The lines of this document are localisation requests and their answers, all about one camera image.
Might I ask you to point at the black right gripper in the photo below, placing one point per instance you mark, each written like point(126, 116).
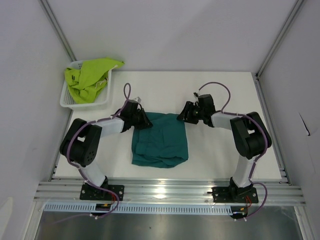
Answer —
point(189, 107)

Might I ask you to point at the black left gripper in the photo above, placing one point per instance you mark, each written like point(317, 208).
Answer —
point(146, 123)

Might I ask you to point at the teal green shorts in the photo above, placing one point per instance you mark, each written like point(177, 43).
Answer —
point(164, 145)

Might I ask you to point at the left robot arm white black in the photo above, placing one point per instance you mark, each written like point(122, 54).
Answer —
point(81, 142)

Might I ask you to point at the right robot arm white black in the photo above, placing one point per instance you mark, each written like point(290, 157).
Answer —
point(250, 135)

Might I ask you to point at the lime green shorts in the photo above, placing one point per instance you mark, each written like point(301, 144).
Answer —
point(86, 83)

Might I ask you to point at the white plastic basket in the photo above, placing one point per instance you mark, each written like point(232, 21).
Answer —
point(66, 100)

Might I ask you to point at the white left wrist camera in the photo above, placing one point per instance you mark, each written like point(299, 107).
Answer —
point(137, 99)

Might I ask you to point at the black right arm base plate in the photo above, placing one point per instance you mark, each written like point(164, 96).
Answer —
point(223, 194)

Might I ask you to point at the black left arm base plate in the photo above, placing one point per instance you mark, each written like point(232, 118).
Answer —
point(91, 193)

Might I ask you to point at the slotted white cable duct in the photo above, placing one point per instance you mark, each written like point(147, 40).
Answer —
point(134, 208)

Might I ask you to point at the aluminium mounting rail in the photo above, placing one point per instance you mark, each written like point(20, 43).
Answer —
point(168, 191)

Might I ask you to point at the left aluminium frame post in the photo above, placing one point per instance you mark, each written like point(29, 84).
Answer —
point(46, 7)

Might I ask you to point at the aluminium frame post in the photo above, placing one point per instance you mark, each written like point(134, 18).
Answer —
point(46, 7)
point(284, 30)

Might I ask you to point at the right aluminium frame post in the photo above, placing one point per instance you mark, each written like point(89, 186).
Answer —
point(284, 30)

